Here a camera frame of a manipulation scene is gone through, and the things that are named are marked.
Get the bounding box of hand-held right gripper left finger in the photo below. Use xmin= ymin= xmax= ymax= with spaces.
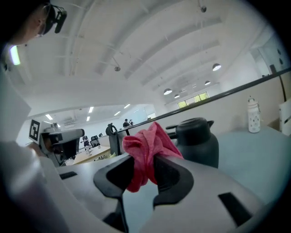
xmin=55 ymin=154 xmax=135 ymax=233

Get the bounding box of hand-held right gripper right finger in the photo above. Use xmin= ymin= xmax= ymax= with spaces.
xmin=136 ymin=154 xmax=267 ymax=233

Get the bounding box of white water bottle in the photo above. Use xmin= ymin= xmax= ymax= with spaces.
xmin=247 ymin=96 xmax=261 ymax=134

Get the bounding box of black cable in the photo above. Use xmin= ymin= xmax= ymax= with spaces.
xmin=279 ymin=74 xmax=287 ymax=102

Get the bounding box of white box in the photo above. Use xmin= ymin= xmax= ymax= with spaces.
xmin=278 ymin=98 xmax=291 ymax=137

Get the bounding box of person's head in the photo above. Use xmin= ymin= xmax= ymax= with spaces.
xmin=6 ymin=2 xmax=52 ymax=46

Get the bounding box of black head-worn camera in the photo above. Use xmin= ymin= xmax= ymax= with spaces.
xmin=42 ymin=3 xmax=68 ymax=35

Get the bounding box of beige desk partition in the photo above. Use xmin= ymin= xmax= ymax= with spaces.
xmin=117 ymin=68 xmax=291 ymax=138

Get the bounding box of pink cloth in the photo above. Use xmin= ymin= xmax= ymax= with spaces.
xmin=122 ymin=122 xmax=184 ymax=193

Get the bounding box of wooden table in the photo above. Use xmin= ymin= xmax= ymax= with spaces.
xmin=73 ymin=145 xmax=111 ymax=165

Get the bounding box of black office chair with headrest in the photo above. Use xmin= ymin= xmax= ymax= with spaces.
xmin=105 ymin=122 xmax=121 ymax=157

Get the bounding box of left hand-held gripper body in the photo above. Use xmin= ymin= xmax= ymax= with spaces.
xmin=28 ymin=119 xmax=85 ymax=167

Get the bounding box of black kettle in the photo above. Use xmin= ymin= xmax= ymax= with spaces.
xmin=166 ymin=117 xmax=220 ymax=169

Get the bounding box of window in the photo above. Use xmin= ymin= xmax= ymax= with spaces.
xmin=177 ymin=91 xmax=210 ymax=109

